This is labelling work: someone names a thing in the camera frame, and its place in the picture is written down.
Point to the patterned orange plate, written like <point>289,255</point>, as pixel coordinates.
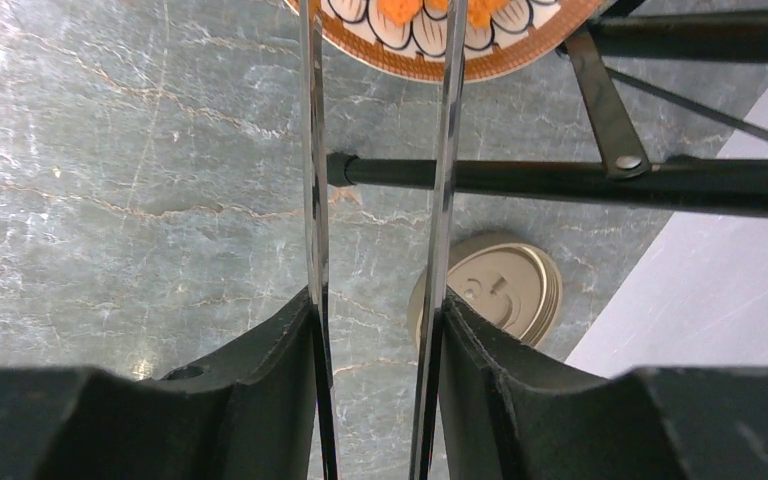
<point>518,34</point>

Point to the orange fried food piece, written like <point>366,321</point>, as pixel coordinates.
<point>399,12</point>

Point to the right brown lid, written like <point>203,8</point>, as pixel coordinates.
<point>512,284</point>

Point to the black music stand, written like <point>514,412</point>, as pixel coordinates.
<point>625,175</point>

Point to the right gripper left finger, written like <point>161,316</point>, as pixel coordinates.
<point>244,411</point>

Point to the metal tongs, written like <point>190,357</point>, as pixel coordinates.
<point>317,235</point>

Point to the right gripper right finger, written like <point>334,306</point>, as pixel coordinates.
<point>511,412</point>

